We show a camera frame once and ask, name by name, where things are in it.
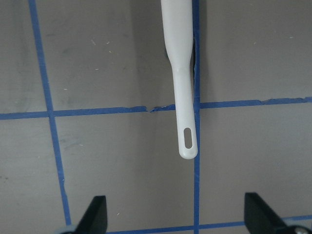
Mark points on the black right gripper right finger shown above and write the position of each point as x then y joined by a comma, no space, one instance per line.
260,218

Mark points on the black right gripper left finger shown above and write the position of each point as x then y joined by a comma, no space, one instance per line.
94,220

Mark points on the beige hand brush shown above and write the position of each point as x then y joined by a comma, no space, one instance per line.
177,18

